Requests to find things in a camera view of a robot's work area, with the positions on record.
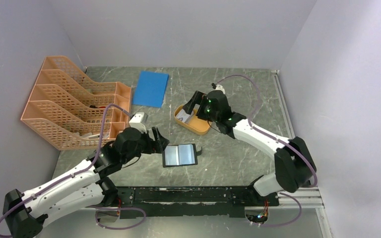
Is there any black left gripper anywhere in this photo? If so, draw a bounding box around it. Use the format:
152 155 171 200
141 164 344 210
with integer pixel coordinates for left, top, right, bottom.
122 125 169 163

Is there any yellow oval tray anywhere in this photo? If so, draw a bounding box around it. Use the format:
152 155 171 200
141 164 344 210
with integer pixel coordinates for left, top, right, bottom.
173 105 212 135

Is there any black leather card holder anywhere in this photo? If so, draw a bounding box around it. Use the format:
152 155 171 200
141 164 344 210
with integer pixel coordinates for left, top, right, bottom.
162 143 203 168

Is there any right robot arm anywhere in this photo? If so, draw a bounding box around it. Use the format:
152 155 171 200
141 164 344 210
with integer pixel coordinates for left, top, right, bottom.
182 90 317 205

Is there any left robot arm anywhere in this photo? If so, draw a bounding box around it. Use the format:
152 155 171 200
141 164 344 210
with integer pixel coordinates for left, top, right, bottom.
2 127 170 238

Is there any white VIP card stack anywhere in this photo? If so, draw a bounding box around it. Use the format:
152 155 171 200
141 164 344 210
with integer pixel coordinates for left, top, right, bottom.
176 110 194 123

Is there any blue folder sheet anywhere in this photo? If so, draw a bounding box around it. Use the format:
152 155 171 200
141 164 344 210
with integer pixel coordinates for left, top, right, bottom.
132 71 169 108

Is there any peach plastic file organizer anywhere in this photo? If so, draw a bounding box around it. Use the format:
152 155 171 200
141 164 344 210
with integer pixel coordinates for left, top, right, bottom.
21 56 132 150

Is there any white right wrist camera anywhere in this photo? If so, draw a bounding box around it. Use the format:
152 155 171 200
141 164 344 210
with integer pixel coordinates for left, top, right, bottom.
211 83 225 94

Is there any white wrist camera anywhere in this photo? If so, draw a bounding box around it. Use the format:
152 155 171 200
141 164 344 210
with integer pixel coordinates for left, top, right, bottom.
129 112 148 133
211 83 225 94

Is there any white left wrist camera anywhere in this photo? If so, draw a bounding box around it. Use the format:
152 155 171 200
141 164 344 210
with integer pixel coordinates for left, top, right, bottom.
129 112 148 133

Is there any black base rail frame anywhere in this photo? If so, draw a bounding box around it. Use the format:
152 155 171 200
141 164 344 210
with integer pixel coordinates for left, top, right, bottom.
96 178 279 219

